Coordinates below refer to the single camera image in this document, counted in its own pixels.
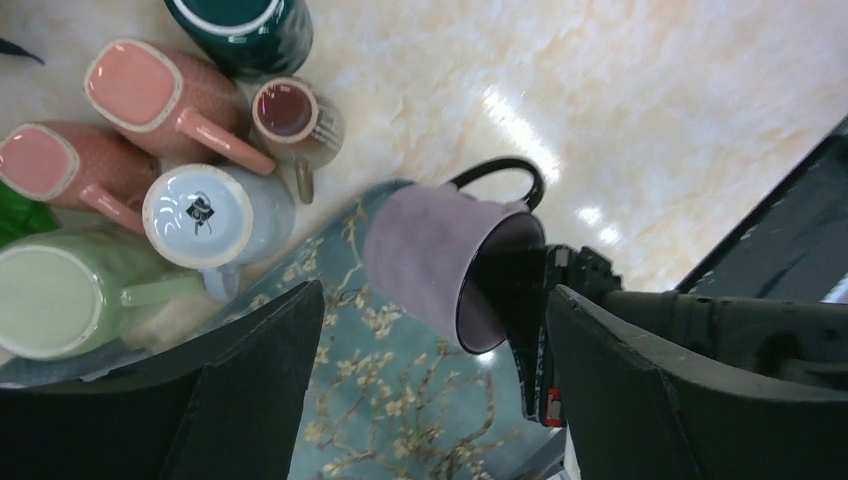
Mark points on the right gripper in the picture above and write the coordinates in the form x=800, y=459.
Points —
x=800, y=342

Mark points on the teal floral tray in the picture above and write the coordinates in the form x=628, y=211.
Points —
x=387, y=398

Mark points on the light green mug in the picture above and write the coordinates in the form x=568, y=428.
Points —
x=70, y=291

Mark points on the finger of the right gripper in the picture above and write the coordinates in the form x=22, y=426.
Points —
x=539, y=270

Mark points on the pink mug right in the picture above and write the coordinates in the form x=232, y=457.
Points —
x=172, y=104

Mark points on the purple mug black handle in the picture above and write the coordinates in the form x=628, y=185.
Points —
x=422, y=242

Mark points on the light blue white mug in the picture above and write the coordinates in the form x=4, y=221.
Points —
x=216, y=220

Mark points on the pink mug left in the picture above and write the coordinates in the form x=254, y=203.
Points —
x=79, y=166

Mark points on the pink mug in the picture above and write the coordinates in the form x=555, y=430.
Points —
x=79, y=166
x=172, y=104

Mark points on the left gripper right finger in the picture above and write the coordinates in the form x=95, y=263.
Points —
x=641, y=407

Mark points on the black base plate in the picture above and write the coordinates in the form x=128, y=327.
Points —
x=793, y=244

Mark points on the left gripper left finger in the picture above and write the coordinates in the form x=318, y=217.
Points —
x=225, y=405

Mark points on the green toy lettuce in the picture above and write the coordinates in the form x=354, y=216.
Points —
x=21, y=216

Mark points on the brown striped small mug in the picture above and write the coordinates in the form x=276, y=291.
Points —
x=300, y=128

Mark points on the dark green mug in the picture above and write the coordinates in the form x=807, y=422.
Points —
x=249, y=40

